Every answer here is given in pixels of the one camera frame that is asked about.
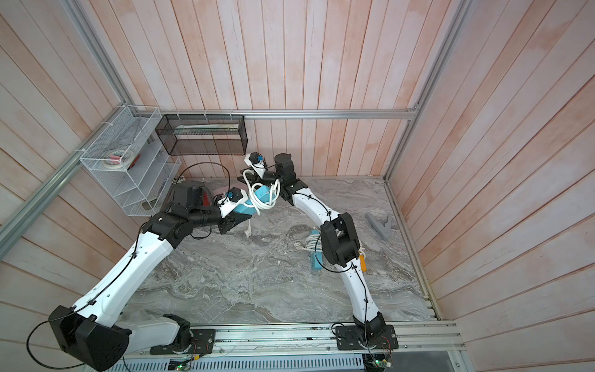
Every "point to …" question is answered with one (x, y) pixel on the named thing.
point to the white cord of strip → (313, 242)
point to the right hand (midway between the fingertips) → (240, 175)
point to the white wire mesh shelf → (149, 170)
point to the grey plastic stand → (379, 227)
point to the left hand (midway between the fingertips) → (246, 213)
